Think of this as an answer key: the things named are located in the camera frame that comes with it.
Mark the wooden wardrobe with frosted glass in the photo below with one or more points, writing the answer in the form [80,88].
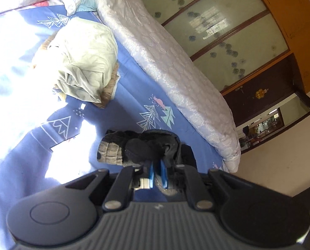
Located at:
[222,18]

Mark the white floral quilt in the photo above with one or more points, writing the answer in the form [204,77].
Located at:
[157,44]

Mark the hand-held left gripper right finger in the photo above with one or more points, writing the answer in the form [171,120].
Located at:
[163,173]

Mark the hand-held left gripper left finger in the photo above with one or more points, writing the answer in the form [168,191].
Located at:
[151,172]

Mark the blue printed bed sheet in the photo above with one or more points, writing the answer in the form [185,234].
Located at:
[134,83]

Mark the black pants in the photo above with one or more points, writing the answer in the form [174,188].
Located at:
[139,148]

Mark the pale green garment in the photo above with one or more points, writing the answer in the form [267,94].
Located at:
[84,57]

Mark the beige knit garment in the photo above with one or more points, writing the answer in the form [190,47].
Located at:
[110,88]

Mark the glass display cabinet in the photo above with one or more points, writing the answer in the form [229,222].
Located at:
[261,127]

